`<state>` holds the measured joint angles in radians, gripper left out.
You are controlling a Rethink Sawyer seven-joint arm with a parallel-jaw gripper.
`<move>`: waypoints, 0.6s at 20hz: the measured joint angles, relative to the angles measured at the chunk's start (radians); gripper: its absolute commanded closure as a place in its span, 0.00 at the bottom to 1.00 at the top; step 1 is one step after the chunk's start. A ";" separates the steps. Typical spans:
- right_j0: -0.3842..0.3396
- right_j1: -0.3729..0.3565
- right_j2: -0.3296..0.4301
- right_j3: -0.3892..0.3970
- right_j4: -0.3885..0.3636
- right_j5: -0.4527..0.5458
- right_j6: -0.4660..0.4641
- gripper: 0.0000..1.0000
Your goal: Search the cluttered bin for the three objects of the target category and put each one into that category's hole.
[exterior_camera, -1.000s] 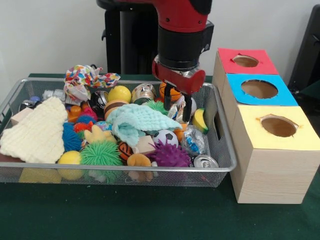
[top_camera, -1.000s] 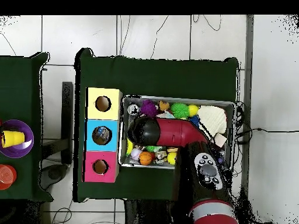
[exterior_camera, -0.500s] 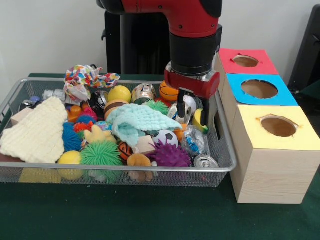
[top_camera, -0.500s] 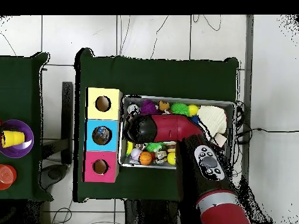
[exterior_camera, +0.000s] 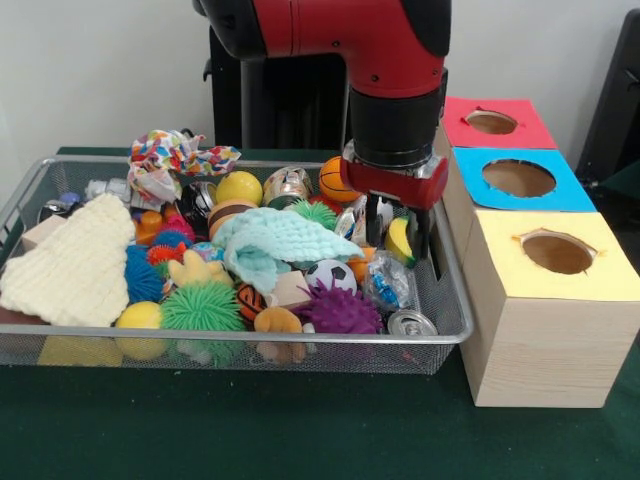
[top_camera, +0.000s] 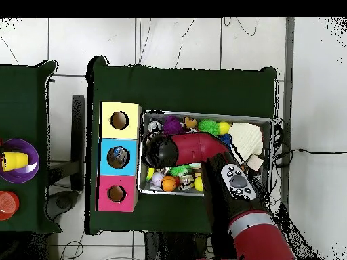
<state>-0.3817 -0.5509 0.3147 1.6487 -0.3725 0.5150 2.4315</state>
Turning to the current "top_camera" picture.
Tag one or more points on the yellow plastic cup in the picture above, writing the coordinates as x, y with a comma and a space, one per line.
15, 161

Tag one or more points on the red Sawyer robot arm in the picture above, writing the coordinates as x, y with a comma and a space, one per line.
198, 149

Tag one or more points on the black stand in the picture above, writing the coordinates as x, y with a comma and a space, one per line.
78, 135

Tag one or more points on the wooden three-hole box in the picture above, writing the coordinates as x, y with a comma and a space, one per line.
119, 134

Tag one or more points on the purple bowl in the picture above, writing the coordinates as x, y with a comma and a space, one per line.
29, 151

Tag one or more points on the wooden block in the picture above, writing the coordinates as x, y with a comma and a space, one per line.
254, 162

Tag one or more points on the orange bowl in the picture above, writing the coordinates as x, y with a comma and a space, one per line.
8, 204

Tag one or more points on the orange toy basketball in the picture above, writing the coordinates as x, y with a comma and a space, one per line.
168, 183

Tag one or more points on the white toy baseball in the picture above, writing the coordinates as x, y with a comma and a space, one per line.
157, 178

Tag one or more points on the purple spiky ball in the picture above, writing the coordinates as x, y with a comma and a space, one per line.
172, 125

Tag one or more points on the yellow smooth ball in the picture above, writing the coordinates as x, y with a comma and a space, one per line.
224, 127

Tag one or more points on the small green koosh ball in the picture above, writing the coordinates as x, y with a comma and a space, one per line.
180, 170

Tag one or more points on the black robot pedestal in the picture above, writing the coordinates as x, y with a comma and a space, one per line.
168, 249

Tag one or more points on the cream knitted cloth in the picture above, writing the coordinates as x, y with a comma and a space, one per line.
245, 140

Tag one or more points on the dark green side-table cloth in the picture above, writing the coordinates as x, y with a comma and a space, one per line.
35, 108

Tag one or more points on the dark green table cloth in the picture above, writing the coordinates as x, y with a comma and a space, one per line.
189, 89

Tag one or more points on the silver mesh bin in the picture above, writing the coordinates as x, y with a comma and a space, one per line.
147, 188

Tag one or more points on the silver drink can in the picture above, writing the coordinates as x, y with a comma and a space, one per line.
154, 126

